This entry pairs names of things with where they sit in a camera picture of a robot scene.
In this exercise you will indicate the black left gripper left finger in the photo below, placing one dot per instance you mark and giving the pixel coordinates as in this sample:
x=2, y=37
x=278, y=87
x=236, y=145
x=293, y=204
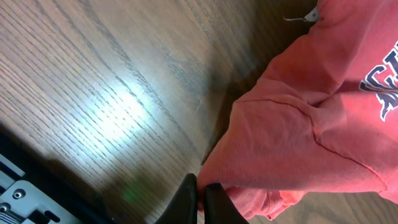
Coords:
x=183, y=207

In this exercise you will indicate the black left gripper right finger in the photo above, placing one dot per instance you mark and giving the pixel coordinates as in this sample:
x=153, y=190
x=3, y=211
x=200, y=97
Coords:
x=218, y=207

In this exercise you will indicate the orange red soccer t-shirt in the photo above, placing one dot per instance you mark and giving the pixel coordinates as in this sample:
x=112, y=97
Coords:
x=321, y=118

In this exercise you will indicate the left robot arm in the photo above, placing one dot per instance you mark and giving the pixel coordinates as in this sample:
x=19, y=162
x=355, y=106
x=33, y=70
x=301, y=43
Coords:
x=32, y=191

